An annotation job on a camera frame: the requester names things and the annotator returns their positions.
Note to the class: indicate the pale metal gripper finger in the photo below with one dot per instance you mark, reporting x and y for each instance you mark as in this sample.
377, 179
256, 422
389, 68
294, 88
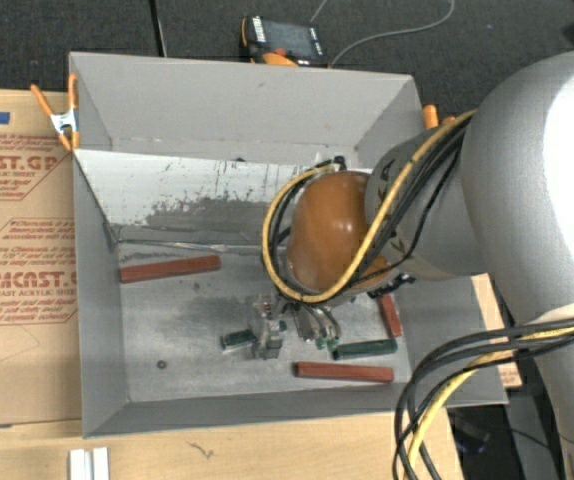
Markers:
276, 340
260, 339

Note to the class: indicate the dark green block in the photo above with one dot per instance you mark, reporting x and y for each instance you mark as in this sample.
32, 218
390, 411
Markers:
238, 339
367, 349

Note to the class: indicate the red-brown flat block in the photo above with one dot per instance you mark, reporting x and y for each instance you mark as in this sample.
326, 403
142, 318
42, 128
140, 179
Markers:
169, 268
390, 315
343, 372

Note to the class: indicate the grey metal bin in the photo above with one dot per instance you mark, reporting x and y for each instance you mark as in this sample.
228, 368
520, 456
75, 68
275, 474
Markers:
182, 313

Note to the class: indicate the brown cardboard board, red print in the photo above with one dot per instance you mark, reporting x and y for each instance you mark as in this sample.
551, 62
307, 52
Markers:
22, 268

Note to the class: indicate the black cylinder on white bracket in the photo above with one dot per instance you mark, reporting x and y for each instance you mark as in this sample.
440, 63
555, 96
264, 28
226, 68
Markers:
392, 286

